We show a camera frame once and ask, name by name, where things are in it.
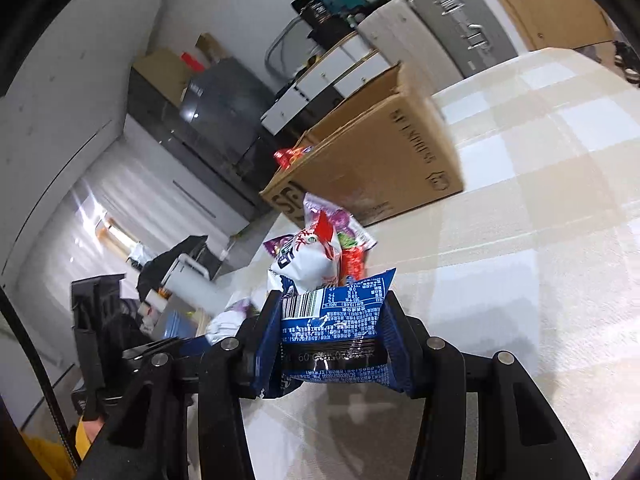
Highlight white red noodle snack bag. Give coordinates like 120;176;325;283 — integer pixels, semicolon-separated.
267;211;342;295

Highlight dark grey refrigerator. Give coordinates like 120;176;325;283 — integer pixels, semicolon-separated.
180;58;277;191

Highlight oval mirror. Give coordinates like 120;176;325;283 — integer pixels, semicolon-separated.
264;16;324;84

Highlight red Oreo snack pack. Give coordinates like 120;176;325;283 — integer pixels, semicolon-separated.
340;246;366;285

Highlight wooden door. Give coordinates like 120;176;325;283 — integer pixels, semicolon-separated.
498;0;614;50

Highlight black clothing pile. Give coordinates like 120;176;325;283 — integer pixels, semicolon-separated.
137;235;208;301

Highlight shoes on floor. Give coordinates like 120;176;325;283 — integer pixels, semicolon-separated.
613;40;640;84

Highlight dark glass cabinet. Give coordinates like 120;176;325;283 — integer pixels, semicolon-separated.
127;49;267;220

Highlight white drawer desk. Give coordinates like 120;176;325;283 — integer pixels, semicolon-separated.
262;32;390;136

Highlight purple snack bag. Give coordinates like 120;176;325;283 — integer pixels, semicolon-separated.
262;192;379;261

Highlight silver cracker snack pack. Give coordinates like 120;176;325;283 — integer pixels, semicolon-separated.
205;298;253;346

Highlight SF cardboard box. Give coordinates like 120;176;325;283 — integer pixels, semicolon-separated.
260;64;464;226

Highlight yellow sleeve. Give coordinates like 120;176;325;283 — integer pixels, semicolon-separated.
21;418;92;480

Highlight beige suitcase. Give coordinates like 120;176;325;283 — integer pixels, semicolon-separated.
357;0;463;94

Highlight silver suitcase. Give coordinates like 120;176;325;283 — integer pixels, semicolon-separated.
409;0;518;78

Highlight left hand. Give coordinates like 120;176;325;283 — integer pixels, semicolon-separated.
75;417;104;460

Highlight black bag on desk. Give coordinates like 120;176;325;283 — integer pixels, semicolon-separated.
291;0;354;51

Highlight red snack bag in box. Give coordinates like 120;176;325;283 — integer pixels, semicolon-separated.
273;145;314;170

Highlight blue Oreo snack pack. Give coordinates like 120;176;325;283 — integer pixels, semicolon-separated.
281;269;396;396

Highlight white electric kettle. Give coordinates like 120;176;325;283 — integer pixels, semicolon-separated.
160;254;229;316

